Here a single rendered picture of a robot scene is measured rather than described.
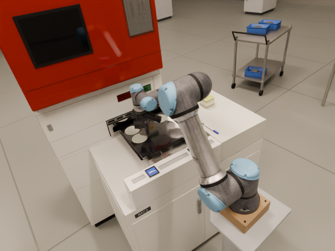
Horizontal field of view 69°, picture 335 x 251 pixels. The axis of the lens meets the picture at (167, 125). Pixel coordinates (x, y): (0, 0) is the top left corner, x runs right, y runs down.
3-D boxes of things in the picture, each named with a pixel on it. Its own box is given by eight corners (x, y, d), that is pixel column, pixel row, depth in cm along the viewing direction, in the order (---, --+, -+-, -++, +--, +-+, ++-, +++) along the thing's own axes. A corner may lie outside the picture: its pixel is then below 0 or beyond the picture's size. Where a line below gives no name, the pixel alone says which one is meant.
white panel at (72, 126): (58, 159, 157) (31, 107, 134) (164, 114, 188) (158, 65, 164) (59, 162, 155) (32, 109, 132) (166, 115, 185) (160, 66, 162)
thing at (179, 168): (128, 197, 127) (122, 179, 119) (210, 153, 147) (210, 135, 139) (135, 209, 120) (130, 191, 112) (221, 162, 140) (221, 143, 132)
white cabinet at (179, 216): (116, 219, 211) (88, 149, 163) (203, 170, 246) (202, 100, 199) (150, 288, 164) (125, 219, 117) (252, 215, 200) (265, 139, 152)
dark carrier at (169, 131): (119, 130, 164) (119, 129, 164) (163, 111, 177) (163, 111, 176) (142, 158, 139) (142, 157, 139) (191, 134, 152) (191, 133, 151)
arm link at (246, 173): (264, 188, 103) (267, 166, 95) (241, 204, 98) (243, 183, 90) (243, 171, 112) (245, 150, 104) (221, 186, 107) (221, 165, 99)
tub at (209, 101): (199, 105, 166) (199, 96, 162) (207, 101, 169) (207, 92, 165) (206, 109, 160) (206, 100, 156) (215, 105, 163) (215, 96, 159)
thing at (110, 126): (110, 135, 168) (106, 124, 162) (164, 112, 184) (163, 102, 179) (111, 137, 167) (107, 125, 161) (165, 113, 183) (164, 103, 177)
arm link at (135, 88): (132, 90, 127) (126, 85, 133) (136, 108, 133) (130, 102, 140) (146, 85, 130) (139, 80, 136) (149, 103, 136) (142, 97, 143)
